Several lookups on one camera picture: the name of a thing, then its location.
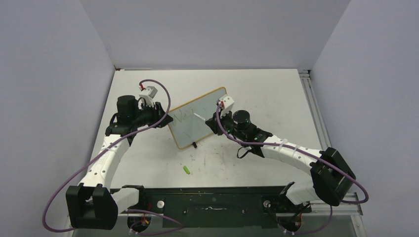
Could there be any aluminium rail frame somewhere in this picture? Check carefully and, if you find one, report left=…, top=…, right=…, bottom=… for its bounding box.
left=297, top=69, right=363, bottom=217

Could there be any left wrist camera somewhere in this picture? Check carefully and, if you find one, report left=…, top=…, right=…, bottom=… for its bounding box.
left=139, top=86, right=158, bottom=100

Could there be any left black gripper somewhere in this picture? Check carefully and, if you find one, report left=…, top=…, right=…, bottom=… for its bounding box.
left=132, top=100, right=172, bottom=128

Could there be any green marker cap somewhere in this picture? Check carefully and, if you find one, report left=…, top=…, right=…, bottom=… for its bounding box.
left=183, top=166, right=191, bottom=175

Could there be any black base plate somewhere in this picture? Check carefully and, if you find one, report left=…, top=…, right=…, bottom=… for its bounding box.
left=130, top=186, right=312, bottom=228

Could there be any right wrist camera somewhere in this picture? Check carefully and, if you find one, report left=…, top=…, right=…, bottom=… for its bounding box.
left=218, top=94, right=235, bottom=112

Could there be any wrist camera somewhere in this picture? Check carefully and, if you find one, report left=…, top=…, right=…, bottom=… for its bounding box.
left=218, top=94, right=235, bottom=112
left=139, top=86, right=158, bottom=100

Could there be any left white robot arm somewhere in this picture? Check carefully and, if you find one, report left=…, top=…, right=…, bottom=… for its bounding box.
left=66, top=95, right=173, bottom=230

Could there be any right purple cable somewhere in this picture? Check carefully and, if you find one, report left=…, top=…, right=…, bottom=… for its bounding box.
left=215, top=104, right=369, bottom=236

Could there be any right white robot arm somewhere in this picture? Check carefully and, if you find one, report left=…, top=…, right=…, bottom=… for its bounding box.
left=205, top=110, right=356, bottom=211

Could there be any white green marker pen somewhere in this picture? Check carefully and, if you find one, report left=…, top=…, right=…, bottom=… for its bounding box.
left=193, top=113, right=207, bottom=121

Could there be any yellow framed whiteboard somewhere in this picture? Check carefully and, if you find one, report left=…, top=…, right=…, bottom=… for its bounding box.
left=168, top=87, right=227, bottom=150

